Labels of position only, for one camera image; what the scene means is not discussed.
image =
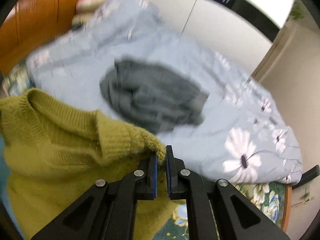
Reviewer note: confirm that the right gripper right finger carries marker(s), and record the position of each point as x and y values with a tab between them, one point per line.
216	209

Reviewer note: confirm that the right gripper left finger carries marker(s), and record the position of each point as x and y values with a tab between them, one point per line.
106	210

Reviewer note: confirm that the olive green knit sweater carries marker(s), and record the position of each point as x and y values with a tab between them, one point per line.
56	152

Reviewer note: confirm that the light blue floral duvet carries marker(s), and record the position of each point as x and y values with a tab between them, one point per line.
243	137

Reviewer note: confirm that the dark grey garment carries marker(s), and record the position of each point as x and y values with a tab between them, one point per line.
152	96

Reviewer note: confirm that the yellow floral pillow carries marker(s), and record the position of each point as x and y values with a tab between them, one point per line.
80	19

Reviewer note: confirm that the white black wardrobe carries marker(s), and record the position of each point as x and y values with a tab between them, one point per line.
241	30

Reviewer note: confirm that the cream floral pillow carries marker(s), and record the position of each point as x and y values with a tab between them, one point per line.
84	6

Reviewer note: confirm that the orange wooden headboard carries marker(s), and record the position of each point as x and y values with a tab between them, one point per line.
30	24

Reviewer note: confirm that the green hanging plant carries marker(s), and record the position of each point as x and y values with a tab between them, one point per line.
297	11

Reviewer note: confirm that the wooden door frame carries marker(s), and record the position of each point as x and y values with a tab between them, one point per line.
280	44

